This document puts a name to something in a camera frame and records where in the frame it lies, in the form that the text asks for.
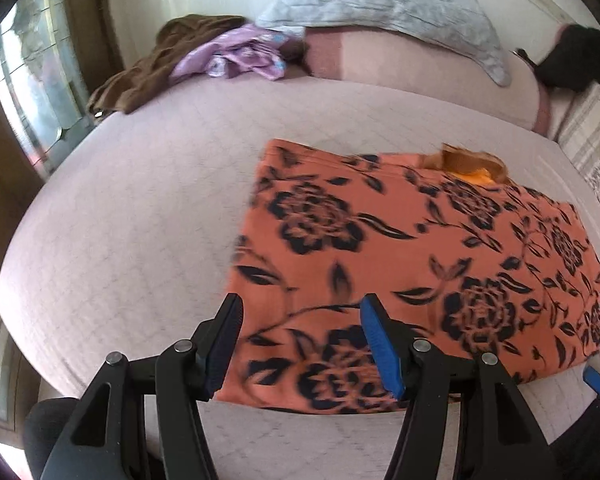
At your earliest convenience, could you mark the orange black floral garment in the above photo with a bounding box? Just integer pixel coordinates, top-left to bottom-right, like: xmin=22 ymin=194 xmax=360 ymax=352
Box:
xmin=219 ymin=140 xmax=600 ymax=414

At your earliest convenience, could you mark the pink quilted bed cover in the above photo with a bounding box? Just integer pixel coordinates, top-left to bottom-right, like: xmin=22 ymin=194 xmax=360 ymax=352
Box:
xmin=0 ymin=76 xmax=600 ymax=479

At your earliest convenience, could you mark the striped floral pillow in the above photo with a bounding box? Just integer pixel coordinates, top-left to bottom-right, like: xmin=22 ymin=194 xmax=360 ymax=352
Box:
xmin=557 ymin=84 xmax=600 ymax=203

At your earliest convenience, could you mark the pink maroon bolster cushion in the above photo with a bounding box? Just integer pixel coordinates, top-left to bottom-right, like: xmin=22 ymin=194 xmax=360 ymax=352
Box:
xmin=304 ymin=27 xmax=550 ymax=136

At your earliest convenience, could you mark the purple floral garment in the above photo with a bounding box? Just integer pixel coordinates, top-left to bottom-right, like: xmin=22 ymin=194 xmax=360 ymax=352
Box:
xmin=168 ymin=24 xmax=303 ymax=84

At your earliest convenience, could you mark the grey quilted pillow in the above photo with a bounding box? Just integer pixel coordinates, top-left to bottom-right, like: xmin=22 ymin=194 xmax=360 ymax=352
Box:
xmin=257 ymin=0 xmax=512 ymax=87

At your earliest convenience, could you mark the window with frame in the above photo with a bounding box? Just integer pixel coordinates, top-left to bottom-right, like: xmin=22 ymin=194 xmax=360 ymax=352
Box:
xmin=0 ymin=0 xmax=96 ymax=180

